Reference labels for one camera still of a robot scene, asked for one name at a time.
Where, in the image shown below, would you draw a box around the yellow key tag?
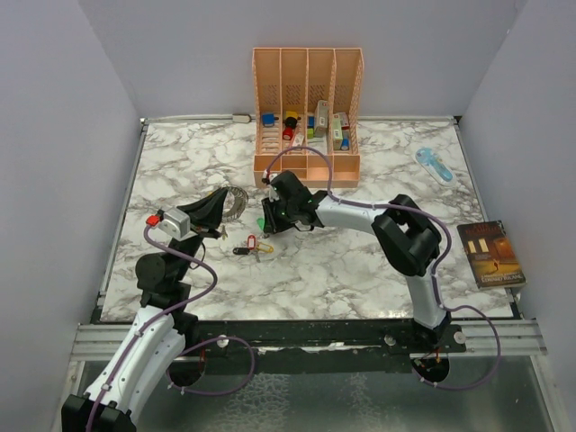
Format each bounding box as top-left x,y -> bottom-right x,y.
256,243 -> 274,254

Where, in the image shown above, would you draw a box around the metal keyring with yellow grip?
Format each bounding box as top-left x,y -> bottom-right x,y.
220,185 -> 248,223

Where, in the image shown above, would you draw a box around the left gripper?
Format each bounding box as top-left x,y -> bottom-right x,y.
167,186 -> 228,280

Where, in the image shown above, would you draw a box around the purple cable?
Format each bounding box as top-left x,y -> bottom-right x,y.
264,146 -> 503,392
87,215 -> 258,432

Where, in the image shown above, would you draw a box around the white red box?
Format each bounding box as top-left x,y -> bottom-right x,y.
332,112 -> 350,147

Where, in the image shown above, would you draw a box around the aluminium frame bar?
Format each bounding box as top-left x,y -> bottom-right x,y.
71,319 -> 547,361

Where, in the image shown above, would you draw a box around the yellow block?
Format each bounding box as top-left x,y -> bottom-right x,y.
283,111 -> 299,120

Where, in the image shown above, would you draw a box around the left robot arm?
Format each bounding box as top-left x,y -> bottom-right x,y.
61,187 -> 230,431

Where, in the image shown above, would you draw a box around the blue block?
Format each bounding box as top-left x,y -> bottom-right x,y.
261,112 -> 277,128

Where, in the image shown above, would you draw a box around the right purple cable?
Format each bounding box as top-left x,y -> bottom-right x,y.
264,146 -> 503,392

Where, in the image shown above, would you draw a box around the blue toothbrush package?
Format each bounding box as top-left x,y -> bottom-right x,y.
415,147 -> 455,186

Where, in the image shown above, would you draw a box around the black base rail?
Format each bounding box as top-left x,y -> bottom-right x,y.
169,319 -> 465,378

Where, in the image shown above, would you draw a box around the white adapter at wall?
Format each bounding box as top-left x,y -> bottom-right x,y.
231,113 -> 252,124

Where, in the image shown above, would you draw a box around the peach desk organizer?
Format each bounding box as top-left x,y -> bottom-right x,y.
252,48 -> 364,188

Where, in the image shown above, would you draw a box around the red key tag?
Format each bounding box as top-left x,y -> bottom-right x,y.
247,235 -> 257,250

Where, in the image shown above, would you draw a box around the black key tag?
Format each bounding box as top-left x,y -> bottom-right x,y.
233,247 -> 251,256

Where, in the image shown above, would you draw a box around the green key tag with key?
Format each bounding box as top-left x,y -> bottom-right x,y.
256,217 -> 269,238

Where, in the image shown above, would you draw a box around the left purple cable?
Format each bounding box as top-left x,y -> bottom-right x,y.
87,215 -> 258,432

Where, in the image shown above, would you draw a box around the tall grey box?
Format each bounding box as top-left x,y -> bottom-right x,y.
313,100 -> 329,138

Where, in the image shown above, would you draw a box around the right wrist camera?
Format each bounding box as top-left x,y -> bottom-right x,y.
268,184 -> 280,202

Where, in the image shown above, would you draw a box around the paperback book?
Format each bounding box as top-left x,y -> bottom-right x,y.
457,220 -> 527,290

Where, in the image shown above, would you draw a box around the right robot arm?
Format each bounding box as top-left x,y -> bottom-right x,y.
262,171 -> 451,352

